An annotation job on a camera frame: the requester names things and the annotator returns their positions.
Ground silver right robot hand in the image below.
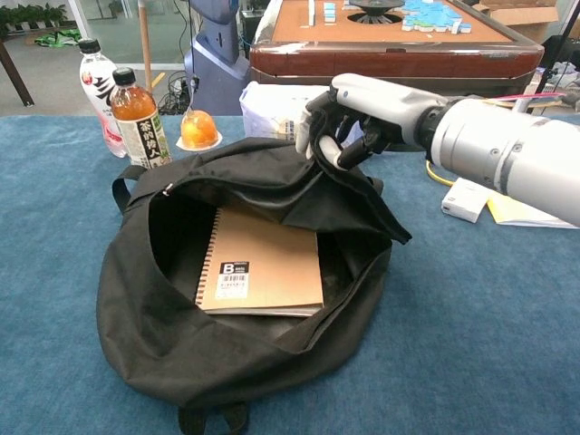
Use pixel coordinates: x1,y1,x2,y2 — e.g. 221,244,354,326
295,72,436,172

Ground kraft spiral notebook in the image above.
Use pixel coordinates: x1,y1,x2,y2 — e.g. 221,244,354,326
194,204,325,318

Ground black fabric backpack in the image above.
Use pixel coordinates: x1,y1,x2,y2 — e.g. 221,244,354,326
95,137,413,435

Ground brown mahjong table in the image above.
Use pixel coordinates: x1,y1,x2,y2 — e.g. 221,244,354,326
248,0,545,99

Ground black mahjong table centre dome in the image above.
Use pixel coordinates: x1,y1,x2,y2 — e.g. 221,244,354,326
346,0,407,24

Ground blue mahjong tile pile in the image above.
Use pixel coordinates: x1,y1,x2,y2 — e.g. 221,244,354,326
401,0,472,35

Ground white tissue pack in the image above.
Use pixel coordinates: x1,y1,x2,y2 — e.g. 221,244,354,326
238,81,363,145

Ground small white box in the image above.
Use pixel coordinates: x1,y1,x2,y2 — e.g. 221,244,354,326
440,177,493,224

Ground cardboard box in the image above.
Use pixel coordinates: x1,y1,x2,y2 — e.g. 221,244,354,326
473,0,563,44

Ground yellow white booklet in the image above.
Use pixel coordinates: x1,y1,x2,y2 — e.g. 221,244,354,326
487,194,570,229

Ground blue grey machine base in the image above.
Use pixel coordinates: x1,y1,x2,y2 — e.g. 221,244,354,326
184,0,253,117

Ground blue table mat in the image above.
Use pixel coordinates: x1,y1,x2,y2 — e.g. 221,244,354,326
0,115,580,435

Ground wooden pole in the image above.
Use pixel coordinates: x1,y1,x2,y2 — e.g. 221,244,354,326
137,0,154,94

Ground brown tea bottle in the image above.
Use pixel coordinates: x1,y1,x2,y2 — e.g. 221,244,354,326
110,67,173,169

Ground clear bottle pink white label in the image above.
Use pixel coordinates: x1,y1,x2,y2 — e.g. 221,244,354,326
78,38,129,159

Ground green potted plants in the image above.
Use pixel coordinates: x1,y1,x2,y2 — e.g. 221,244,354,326
0,4,69,34

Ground yellow cord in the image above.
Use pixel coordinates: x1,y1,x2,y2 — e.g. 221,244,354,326
424,159,456,188

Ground black cable bundle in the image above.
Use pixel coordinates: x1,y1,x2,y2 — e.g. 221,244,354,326
156,67,194,115

